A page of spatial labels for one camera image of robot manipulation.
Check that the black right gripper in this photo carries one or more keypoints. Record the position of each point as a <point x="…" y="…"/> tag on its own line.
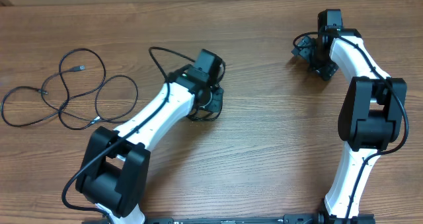
<point x="302" y="49"/>

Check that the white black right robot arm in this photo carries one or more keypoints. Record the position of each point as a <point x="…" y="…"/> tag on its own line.
<point x="372" y="122"/>

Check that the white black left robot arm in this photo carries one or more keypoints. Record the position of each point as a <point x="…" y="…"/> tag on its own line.
<point x="113" y="173"/>

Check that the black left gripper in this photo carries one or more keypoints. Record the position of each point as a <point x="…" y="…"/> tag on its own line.
<point x="214" y="102"/>

